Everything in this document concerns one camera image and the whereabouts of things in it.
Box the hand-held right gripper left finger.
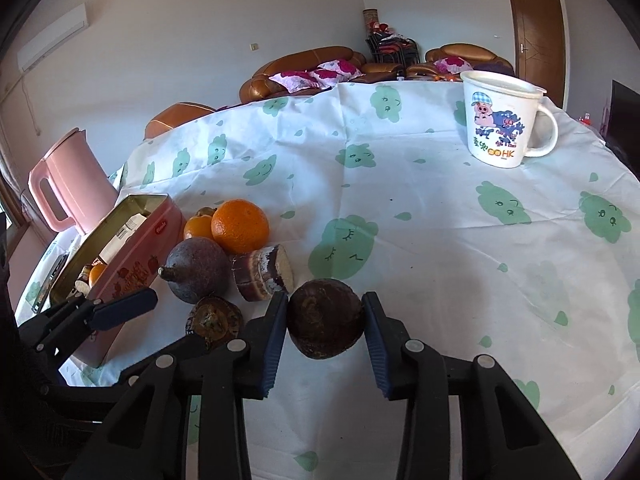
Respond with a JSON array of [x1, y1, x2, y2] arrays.
[[65, 291, 291, 480]]

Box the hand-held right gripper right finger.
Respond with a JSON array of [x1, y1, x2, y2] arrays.
[[361, 291, 583, 480]]

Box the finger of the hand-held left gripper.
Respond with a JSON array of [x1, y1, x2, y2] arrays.
[[19, 286, 159, 356], [40, 360, 166, 416]]

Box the pink tin box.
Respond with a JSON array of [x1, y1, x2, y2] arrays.
[[47, 192, 188, 368]]

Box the purple beetroot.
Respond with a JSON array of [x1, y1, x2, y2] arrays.
[[157, 236, 233, 306]]

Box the large orange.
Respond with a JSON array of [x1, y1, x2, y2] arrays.
[[211, 199, 271, 256]]

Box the printed paper sheet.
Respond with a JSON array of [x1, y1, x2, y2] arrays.
[[97, 212, 151, 266]]

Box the black smartphone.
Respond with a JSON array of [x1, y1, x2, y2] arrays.
[[31, 252, 68, 313]]

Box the white green-cloud tablecloth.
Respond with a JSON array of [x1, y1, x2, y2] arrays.
[[10, 80, 640, 480]]

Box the pink electric kettle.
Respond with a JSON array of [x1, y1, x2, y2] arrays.
[[27, 127, 121, 236]]

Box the brown leather chair back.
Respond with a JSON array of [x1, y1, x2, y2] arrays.
[[144, 102, 218, 141]]

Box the white cartoon mug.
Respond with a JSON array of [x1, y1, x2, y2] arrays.
[[459, 70, 559, 167]]

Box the pink floral pillow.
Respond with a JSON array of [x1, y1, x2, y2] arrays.
[[270, 71, 321, 93], [310, 59, 365, 83], [434, 56, 473, 75]]

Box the cluttered coffee table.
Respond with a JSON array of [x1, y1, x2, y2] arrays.
[[400, 67, 463, 84]]

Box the white air conditioner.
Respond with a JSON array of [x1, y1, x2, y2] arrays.
[[16, 2, 90, 72]]

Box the long brown leather sofa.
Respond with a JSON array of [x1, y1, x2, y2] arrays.
[[239, 46, 406, 105]]

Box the stack of dark chairs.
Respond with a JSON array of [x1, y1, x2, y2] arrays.
[[365, 32, 418, 66]]

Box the brown leather armchair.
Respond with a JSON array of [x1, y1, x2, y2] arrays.
[[425, 43, 515, 81]]

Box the black television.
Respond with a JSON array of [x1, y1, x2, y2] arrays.
[[602, 80, 640, 161]]

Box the brown wooden door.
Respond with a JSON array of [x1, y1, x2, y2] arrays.
[[506, 0, 567, 111]]

